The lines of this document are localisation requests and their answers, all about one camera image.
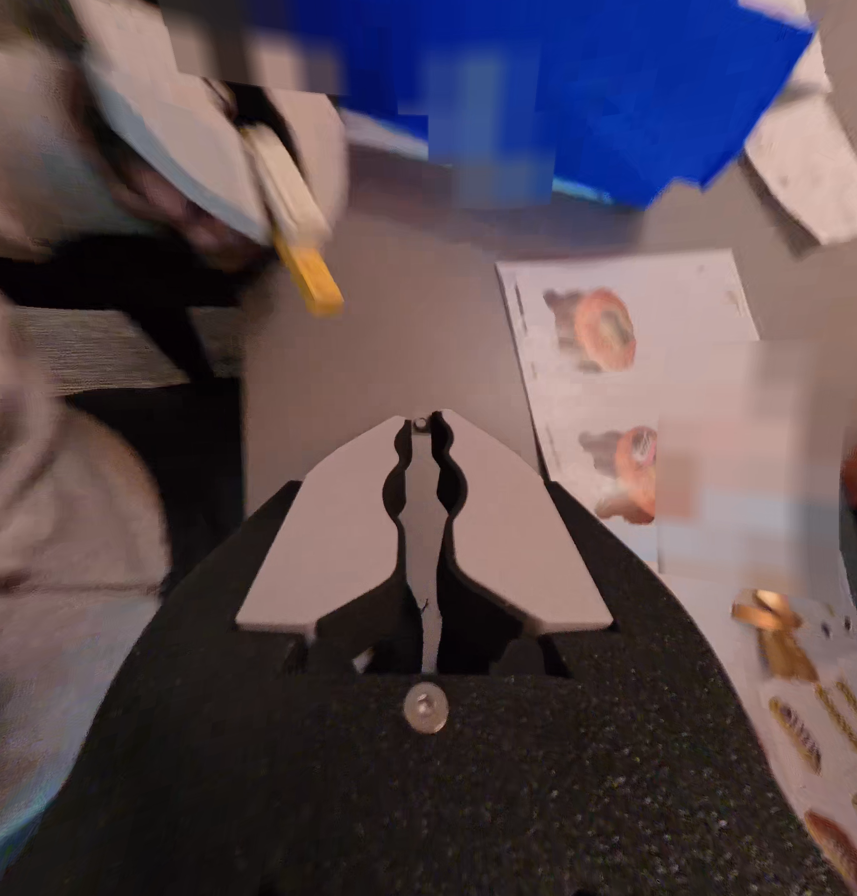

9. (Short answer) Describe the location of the grey desk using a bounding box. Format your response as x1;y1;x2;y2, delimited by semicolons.
241;136;857;603

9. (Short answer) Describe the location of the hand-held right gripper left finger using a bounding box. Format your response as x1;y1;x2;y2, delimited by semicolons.
234;416;410;629

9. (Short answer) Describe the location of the person's left hand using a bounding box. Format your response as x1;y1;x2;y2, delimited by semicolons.
169;203;273;275

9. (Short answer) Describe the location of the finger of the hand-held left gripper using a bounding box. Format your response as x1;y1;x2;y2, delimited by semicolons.
273;92;350;226
84;69;273;246

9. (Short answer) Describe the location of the printed white paper slip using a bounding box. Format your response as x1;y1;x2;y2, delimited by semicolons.
742;90;857;247

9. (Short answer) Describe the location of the person's left forearm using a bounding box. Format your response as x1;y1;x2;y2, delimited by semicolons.
0;42;158;261

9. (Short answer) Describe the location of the white toy brick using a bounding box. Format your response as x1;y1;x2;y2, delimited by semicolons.
241;125;333;247

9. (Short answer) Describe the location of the blue plastic bin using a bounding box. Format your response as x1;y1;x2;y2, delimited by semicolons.
246;0;816;209

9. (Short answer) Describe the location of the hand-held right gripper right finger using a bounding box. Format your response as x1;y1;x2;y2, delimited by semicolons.
432;411;615;634

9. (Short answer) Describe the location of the gold toy strip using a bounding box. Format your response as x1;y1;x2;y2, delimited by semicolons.
731;588;805;632
756;625;821;685

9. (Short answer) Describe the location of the toy instruction sheet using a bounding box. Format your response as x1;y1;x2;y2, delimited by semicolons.
495;248;857;896

